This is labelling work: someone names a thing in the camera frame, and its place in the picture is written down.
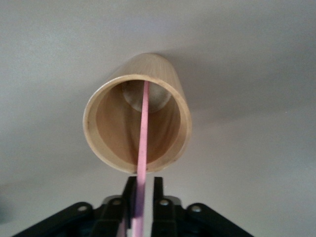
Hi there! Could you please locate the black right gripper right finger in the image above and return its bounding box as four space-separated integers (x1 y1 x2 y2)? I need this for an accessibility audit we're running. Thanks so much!
150 176 184 237

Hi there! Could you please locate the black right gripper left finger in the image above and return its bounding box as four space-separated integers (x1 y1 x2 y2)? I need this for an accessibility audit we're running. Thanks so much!
93 175 138 237

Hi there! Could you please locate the pink chopstick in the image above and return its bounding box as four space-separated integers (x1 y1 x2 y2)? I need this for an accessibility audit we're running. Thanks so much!
132 81 151 237

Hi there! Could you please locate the brown wooden cup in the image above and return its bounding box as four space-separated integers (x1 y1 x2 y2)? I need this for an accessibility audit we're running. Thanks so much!
82 52 193 175

